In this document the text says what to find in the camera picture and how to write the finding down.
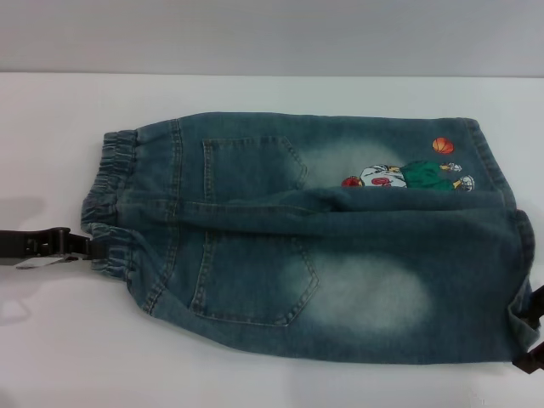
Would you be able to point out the blue denim shorts cartoon print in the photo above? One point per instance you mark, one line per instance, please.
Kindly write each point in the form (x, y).
(263, 238)

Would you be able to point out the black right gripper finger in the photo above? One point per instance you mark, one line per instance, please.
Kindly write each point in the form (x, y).
(531, 355)
(537, 306)

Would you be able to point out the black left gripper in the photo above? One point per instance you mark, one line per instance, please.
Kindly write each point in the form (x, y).
(34, 246)

